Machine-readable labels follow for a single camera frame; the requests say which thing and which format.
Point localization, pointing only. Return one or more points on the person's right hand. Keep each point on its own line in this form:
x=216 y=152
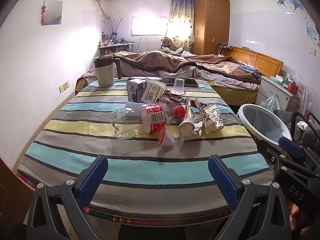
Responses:
x=296 y=216

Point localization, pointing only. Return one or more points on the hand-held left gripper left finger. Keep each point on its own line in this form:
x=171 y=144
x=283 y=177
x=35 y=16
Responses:
x=92 y=180

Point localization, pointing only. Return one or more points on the patterned curtain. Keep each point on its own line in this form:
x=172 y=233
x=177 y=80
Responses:
x=181 y=17

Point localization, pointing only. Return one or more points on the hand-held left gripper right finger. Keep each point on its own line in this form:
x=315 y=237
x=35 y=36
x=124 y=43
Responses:
x=223 y=181

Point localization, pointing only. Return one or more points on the shelf with cosmetics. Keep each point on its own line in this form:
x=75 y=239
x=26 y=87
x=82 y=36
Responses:
x=117 y=47

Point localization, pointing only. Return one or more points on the black tablet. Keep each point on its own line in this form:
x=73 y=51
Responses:
x=192 y=82

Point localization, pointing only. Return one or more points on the white trash bin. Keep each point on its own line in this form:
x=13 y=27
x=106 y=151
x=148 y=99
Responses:
x=265 y=122

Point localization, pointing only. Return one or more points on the clear plastic cup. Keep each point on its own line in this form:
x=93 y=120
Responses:
x=179 y=86

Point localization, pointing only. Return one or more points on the black grey office chair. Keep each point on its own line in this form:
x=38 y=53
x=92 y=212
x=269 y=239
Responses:
x=285 y=117

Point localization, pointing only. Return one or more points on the brown blanket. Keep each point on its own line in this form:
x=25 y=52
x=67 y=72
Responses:
x=160 y=61

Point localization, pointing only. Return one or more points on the greenish plastic bag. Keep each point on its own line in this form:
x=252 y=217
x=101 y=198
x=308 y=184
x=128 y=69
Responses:
x=271 y=103

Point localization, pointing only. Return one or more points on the red hanging ornament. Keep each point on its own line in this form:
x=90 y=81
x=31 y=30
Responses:
x=43 y=12

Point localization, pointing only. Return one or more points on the white yogurt cup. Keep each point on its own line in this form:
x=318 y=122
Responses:
x=152 y=91

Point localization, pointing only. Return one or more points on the white paper cup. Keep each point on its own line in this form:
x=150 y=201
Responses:
x=187 y=127

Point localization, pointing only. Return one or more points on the floral bed sheet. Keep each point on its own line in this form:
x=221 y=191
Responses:
x=86 y=78

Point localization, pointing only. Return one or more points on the wooden wardrobe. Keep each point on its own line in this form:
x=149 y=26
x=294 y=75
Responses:
x=210 y=25

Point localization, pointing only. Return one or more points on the vase with purple branches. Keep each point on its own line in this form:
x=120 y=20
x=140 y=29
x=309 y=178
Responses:
x=113 y=26

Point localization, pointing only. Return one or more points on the white red plastic bag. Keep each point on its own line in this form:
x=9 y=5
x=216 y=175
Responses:
x=307 y=102

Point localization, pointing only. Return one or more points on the brown teddy bear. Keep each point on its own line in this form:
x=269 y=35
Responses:
x=168 y=43

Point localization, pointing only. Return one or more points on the torn red-white plastic wrapper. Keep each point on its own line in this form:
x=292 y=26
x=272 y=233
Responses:
x=166 y=140

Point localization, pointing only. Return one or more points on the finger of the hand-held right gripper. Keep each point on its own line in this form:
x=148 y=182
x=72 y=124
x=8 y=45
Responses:
x=287 y=166
x=290 y=147

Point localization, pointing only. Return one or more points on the white crumpled tissue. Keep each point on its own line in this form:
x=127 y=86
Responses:
x=303 y=125

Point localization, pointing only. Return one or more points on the beige brown lidded mug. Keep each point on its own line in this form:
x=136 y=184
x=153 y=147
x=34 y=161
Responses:
x=105 y=76

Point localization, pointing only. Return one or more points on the wooden headboard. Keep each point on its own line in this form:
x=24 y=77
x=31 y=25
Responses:
x=260 y=61

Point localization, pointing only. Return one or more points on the clear bottle with red label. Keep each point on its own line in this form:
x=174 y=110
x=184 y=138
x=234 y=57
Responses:
x=140 y=120

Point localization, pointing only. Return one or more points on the wall mirror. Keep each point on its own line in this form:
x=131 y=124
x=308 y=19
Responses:
x=53 y=11

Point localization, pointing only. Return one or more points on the white light switch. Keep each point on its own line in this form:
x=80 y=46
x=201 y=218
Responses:
x=312 y=50

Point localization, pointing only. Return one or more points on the power strip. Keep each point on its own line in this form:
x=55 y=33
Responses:
x=226 y=47

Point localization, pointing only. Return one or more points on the grey nightstand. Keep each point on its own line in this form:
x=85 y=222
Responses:
x=272 y=92

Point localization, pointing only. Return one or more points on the window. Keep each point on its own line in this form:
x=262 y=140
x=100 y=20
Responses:
x=147 y=26

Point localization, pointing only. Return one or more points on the wall socket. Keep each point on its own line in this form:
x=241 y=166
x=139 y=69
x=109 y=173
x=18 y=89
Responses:
x=64 y=86

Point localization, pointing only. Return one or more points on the purple milk carton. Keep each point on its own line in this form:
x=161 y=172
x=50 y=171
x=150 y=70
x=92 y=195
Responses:
x=133 y=91

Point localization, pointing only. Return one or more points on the air conditioner pipe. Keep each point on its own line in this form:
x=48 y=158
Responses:
x=101 y=6

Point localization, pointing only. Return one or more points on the blue cloth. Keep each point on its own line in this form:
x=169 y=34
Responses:
x=250 y=70

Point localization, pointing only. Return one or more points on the dark snack wrapper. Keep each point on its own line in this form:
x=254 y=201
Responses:
x=178 y=98

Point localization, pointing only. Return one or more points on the green tissue pack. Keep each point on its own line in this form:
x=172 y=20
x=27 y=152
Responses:
x=277 y=79

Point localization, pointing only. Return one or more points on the bed with yellow skirt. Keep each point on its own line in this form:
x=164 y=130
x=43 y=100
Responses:
x=240 y=93

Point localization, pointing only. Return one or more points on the red jar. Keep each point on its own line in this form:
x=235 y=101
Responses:
x=292 y=87

